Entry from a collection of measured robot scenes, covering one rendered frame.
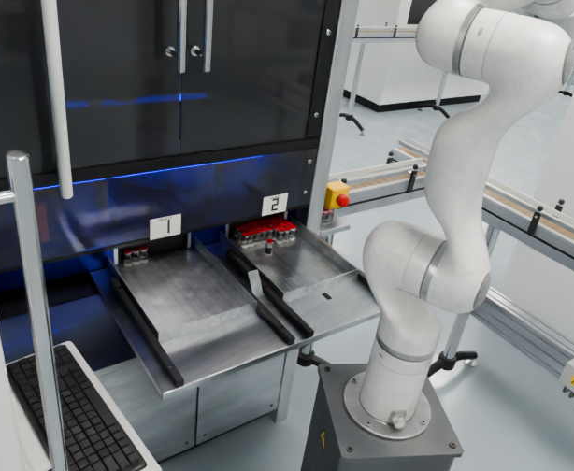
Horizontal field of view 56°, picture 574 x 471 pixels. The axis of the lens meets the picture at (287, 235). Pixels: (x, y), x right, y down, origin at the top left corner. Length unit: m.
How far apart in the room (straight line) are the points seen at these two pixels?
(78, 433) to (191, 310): 0.38
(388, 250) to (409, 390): 0.30
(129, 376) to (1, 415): 0.87
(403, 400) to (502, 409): 1.55
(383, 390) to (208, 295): 0.53
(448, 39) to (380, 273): 0.41
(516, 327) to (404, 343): 1.25
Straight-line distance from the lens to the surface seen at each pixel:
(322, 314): 1.41
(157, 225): 1.43
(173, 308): 1.38
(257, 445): 2.23
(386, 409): 1.18
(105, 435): 1.19
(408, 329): 1.05
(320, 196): 1.69
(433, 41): 0.88
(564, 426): 2.76
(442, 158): 0.90
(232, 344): 1.29
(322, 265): 1.60
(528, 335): 2.26
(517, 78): 0.84
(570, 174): 2.69
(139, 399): 1.79
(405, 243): 0.99
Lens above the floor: 1.74
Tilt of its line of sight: 30 degrees down
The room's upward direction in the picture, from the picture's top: 8 degrees clockwise
